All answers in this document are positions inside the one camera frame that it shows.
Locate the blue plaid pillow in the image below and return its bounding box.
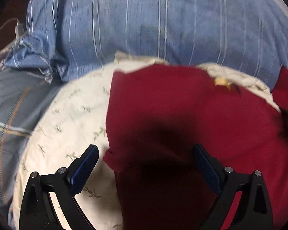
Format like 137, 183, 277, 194
3, 0, 288, 94

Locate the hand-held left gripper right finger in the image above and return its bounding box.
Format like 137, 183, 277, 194
192, 144, 274, 230

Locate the brown wooden furniture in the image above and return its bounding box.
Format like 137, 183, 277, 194
0, 0, 33, 42

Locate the dark red garment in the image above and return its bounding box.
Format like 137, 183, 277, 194
103, 63, 288, 230

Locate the white charger cable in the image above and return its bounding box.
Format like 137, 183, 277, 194
0, 17, 20, 44

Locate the grey star-print bedding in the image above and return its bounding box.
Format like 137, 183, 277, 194
0, 67, 70, 209

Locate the cream leaf-print duvet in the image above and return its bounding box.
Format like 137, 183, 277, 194
8, 51, 281, 230

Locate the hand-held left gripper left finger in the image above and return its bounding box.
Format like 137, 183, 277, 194
19, 145, 99, 230

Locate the white charger plug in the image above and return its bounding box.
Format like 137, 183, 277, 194
14, 21, 26, 39

